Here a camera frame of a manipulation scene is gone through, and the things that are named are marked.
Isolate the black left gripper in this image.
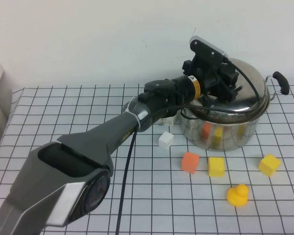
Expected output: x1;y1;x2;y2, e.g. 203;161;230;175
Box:
182;58;240;105

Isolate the stainless steel pot lid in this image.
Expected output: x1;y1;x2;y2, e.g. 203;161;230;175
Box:
186;57;270;116

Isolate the smooth white foam cube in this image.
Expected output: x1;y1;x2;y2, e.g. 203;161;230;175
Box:
158;131;175;149

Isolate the yellow foam cube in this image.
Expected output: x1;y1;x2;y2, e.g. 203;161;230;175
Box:
208;157;225;177
258;153;282;177

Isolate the orange foam cube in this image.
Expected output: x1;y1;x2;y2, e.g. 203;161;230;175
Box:
181;151;200;175

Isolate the yellow rubber duck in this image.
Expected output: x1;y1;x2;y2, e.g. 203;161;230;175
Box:
226;184;250;208

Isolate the white grid tablecloth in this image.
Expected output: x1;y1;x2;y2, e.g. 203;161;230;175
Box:
0;77;294;235

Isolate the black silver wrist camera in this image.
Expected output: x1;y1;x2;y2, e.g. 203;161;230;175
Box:
189;35;229;66

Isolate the white cable tie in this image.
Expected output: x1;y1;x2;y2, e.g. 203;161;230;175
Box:
125;102;143;131

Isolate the black camera cable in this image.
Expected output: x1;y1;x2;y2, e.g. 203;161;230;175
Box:
115;57;262;235

